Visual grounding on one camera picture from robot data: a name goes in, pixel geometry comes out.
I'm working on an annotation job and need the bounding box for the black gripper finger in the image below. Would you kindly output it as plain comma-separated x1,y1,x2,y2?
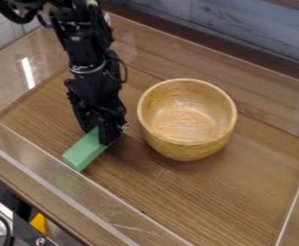
74,107,98,133
98,117,126,145

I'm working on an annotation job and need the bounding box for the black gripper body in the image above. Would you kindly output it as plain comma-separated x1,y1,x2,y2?
63,65,130,134

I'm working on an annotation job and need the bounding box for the green rectangular block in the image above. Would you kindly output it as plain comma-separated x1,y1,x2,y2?
62,128,108,172

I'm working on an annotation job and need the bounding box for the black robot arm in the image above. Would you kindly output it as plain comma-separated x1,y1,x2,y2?
0,0,128,145

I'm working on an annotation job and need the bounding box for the brown wooden bowl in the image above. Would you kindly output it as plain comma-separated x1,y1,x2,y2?
138,78,238,161

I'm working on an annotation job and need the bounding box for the clear acrylic tray wall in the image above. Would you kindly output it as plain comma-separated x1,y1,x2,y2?
0,122,191,246

